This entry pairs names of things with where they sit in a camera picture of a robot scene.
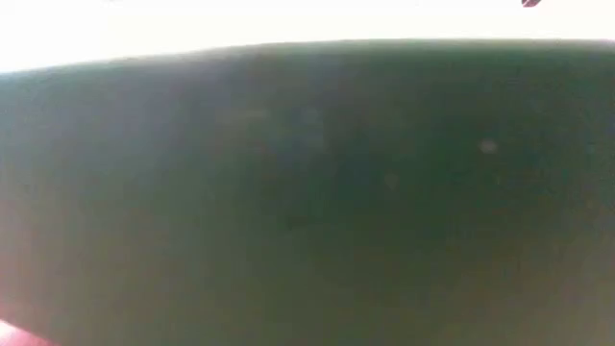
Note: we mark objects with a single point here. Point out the green plastic plate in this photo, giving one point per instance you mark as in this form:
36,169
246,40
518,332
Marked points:
307,192

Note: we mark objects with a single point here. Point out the small dark red object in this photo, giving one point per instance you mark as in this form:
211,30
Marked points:
531,3

